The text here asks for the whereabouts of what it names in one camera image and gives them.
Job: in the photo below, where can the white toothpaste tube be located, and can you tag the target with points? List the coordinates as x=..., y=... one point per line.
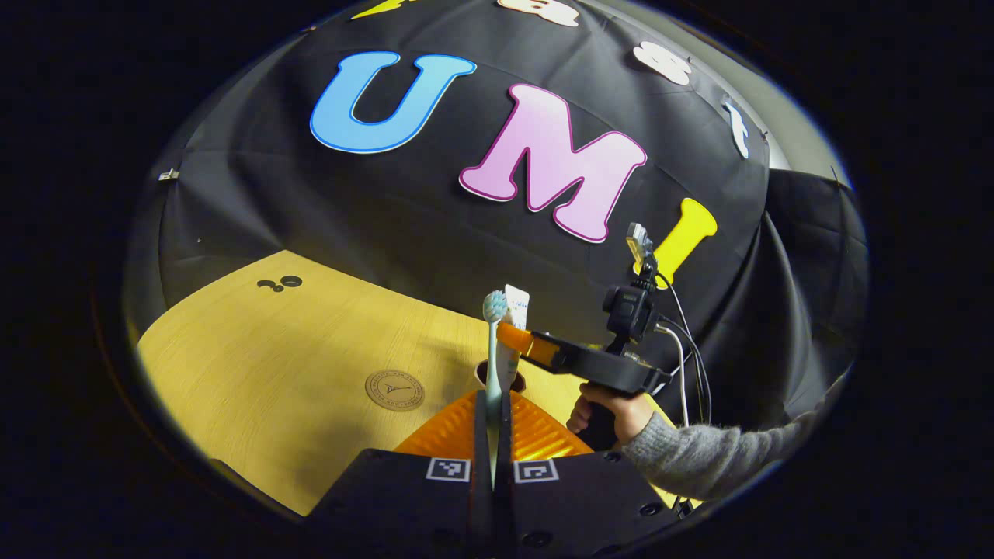
x=516, y=307

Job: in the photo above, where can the metal cloth clip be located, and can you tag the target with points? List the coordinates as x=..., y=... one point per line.
x=168, y=175

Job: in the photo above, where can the wooden desktop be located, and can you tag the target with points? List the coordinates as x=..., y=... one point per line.
x=295, y=365

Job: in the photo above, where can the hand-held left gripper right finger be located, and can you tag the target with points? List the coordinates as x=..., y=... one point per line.
x=505, y=497

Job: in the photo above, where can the round brown coaster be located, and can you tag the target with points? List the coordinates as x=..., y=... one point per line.
x=394, y=390

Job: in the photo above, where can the beige cup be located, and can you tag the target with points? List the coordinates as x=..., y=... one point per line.
x=517, y=380

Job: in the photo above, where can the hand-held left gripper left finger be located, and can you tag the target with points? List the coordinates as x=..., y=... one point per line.
x=483, y=497

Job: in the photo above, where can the light blue toothbrush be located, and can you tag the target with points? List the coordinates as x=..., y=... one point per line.
x=494, y=349

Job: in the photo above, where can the black backdrop cloth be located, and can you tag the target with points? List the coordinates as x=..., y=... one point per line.
x=388, y=202

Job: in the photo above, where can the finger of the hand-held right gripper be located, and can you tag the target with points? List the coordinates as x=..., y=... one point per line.
x=528, y=343

